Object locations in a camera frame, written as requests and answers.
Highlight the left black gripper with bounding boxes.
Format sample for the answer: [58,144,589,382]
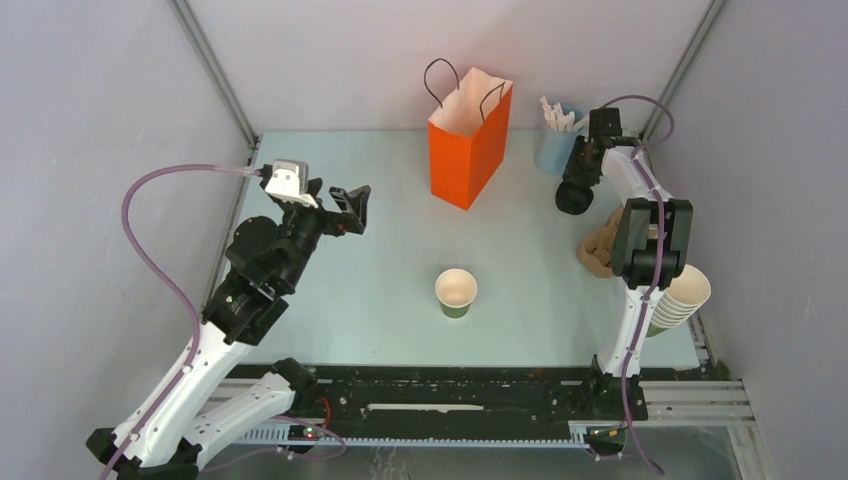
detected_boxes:
[280,178,371,290]

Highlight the green paper coffee cup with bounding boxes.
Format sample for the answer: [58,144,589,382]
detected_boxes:
[435,268,478,319]

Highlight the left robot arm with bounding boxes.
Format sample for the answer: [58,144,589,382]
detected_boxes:
[86,185,371,479]

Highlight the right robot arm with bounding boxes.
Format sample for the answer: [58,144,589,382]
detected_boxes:
[555,106,693,418]

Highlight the light blue holder cup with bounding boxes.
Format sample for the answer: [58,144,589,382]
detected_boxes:
[534,119,588,176]

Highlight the white wrapped stirrer sticks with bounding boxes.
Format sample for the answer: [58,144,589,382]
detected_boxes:
[539,96,589,133]

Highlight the brown cardboard cup carrier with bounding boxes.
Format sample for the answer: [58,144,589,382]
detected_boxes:
[576,198,662,289]

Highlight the orange paper bag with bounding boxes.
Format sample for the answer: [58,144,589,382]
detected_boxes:
[428,67,513,210]

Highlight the stack of paper cups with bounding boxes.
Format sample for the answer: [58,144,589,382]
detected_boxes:
[647,264,712,338]

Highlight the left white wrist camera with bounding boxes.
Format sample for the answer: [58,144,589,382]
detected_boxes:
[260,160,319,208]

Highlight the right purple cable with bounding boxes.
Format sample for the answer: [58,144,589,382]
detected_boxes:
[599,94,677,478]

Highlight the purple cable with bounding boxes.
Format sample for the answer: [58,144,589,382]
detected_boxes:
[99,163,266,480]
[599,94,677,478]

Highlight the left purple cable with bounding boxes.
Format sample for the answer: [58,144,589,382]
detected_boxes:
[99,163,266,480]

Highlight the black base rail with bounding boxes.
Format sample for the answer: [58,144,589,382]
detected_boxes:
[192,362,757,462]

